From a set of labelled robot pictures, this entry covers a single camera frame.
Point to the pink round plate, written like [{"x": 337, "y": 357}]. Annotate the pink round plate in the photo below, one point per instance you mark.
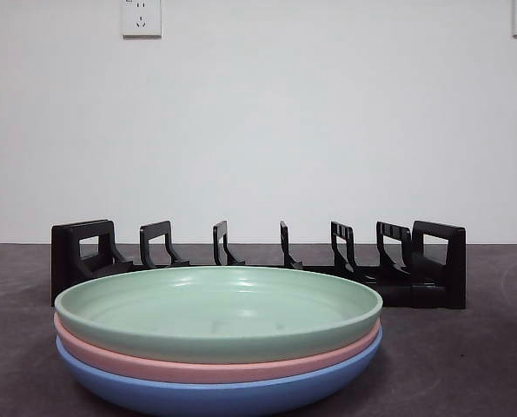
[{"x": 175, "y": 371}]

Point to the green round plate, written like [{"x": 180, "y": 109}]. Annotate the green round plate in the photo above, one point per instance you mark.
[{"x": 219, "y": 304}]

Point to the blue round plate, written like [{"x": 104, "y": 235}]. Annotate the blue round plate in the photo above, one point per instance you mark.
[{"x": 219, "y": 399}]

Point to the black plastic dish rack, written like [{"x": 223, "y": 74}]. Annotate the black plastic dish rack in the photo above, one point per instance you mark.
[{"x": 436, "y": 269}]

